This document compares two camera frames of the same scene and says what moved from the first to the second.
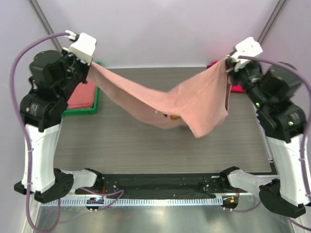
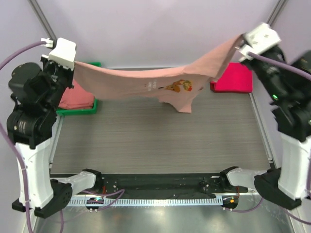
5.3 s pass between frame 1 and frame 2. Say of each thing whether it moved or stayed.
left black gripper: stayed
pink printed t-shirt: moved
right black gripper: moved
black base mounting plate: stayed
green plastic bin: stayed
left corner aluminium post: stayed
